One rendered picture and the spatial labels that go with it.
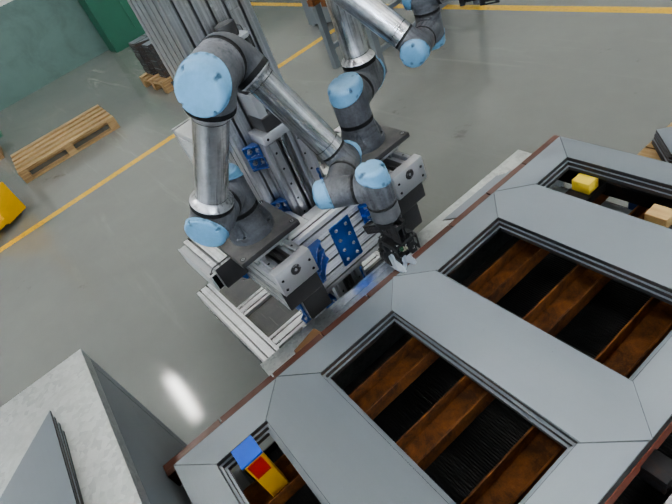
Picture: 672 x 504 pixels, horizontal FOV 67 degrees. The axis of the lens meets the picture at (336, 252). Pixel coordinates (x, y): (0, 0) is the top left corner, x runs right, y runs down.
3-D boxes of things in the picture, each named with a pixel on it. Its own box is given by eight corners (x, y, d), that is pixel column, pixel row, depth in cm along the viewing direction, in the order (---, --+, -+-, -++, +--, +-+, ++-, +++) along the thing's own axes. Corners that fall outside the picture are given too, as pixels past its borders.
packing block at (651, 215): (675, 220, 140) (677, 209, 137) (665, 231, 138) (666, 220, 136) (653, 213, 144) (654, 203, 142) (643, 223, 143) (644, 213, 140)
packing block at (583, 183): (598, 186, 159) (598, 176, 156) (589, 195, 158) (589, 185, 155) (581, 181, 163) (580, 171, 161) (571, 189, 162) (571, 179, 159)
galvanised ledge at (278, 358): (563, 168, 189) (563, 162, 187) (294, 406, 153) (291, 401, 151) (518, 155, 204) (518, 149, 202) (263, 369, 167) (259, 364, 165)
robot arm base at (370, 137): (334, 150, 177) (325, 126, 170) (365, 127, 181) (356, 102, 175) (362, 160, 166) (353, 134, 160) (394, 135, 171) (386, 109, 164)
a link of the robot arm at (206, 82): (241, 222, 148) (248, 41, 109) (224, 258, 138) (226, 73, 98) (201, 212, 148) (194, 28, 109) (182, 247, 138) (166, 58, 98)
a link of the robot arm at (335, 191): (327, 190, 134) (366, 183, 130) (319, 217, 126) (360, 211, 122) (317, 166, 129) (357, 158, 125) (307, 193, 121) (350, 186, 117)
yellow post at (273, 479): (292, 487, 131) (261, 453, 119) (277, 501, 130) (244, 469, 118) (283, 473, 135) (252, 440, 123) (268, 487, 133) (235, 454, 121)
